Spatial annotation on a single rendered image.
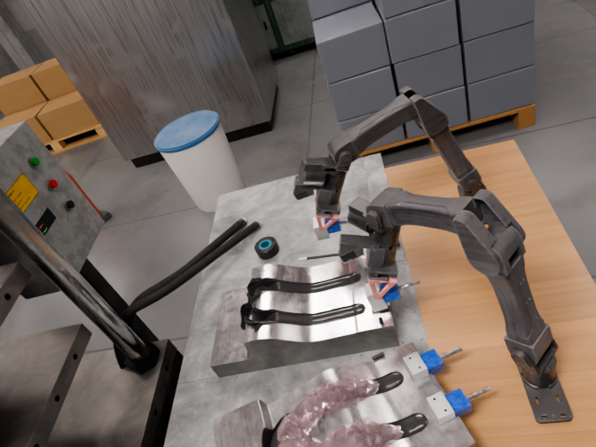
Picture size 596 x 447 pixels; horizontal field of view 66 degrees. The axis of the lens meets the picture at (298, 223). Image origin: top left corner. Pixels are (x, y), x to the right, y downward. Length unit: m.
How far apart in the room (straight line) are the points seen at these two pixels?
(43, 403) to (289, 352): 0.59
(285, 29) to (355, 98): 2.61
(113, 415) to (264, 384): 0.47
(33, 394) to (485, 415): 1.05
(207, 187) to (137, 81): 1.24
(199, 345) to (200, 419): 0.24
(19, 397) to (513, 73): 2.85
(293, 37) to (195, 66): 1.81
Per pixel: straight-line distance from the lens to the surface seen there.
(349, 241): 1.06
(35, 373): 1.38
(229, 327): 1.35
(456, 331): 1.23
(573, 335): 1.24
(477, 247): 0.84
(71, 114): 5.70
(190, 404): 1.35
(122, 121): 4.31
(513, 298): 0.94
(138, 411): 1.45
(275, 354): 1.23
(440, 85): 3.00
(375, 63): 2.85
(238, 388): 1.30
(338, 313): 1.22
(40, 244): 1.23
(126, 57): 4.02
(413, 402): 1.08
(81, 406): 1.60
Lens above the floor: 1.82
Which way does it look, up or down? 38 degrees down
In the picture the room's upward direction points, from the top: 23 degrees counter-clockwise
